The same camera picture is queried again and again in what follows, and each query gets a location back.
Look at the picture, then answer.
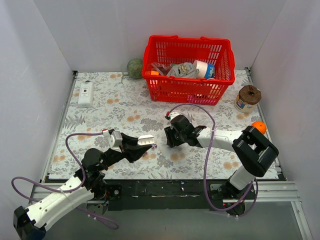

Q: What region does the white earbud charging case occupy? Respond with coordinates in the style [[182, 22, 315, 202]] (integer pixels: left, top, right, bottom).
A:
[[137, 134, 155, 146]]

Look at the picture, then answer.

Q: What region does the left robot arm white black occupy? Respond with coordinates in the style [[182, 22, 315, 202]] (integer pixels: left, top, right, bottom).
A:
[[13, 129, 155, 240]]

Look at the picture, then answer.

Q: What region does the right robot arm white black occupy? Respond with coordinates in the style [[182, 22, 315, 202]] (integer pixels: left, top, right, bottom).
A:
[[164, 112, 279, 199]]

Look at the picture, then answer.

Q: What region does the purple earbud right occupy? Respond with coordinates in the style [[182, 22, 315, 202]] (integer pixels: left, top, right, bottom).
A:
[[151, 144, 158, 150]]

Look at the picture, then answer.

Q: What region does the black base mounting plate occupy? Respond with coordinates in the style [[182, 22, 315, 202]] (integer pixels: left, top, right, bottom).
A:
[[89, 179, 256, 213]]

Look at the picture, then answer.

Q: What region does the white rectangular device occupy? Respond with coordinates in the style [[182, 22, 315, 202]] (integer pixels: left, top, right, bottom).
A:
[[77, 81, 94, 108]]

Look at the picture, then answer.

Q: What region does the grey printed snack pouch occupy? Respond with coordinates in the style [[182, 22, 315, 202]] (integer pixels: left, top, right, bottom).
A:
[[166, 62, 198, 79]]

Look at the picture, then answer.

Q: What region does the blue white paper roll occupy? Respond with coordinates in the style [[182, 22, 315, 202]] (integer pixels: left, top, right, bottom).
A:
[[193, 60, 216, 79]]

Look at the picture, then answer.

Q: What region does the small orange item in basket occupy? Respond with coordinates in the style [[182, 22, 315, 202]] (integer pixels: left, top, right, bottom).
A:
[[145, 70, 159, 76]]

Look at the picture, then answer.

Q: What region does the dark red snack packet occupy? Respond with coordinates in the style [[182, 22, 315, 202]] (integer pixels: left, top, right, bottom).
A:
[[151, 62, 171, 76]]

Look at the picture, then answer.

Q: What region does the brown lidded jar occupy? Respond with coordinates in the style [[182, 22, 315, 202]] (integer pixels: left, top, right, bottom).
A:
[[234, 85, 262, 114]]

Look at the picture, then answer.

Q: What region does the orange fruit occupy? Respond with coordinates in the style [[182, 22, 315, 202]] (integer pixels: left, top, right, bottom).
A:
[[251, 121, 267, 135]]

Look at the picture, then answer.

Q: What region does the green round melon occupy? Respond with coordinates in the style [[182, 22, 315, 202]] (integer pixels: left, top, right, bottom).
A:
[[127, 58, 143, 79]]

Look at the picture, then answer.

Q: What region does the red plastic shopping basket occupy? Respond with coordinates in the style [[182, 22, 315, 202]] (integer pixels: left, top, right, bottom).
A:
[[142, 35, 235, 106]]

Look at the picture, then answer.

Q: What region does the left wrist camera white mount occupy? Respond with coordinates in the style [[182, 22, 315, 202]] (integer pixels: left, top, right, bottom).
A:
[[102, 129, 123, 153]]

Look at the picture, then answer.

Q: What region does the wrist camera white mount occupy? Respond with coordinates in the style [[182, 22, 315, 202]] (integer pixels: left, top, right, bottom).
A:
[[102, 129, 123, 153], [165, 111, 180, 121]]

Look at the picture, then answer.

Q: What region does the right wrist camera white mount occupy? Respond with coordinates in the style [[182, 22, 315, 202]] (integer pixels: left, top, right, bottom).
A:
[[165, 111, 180, 121]]

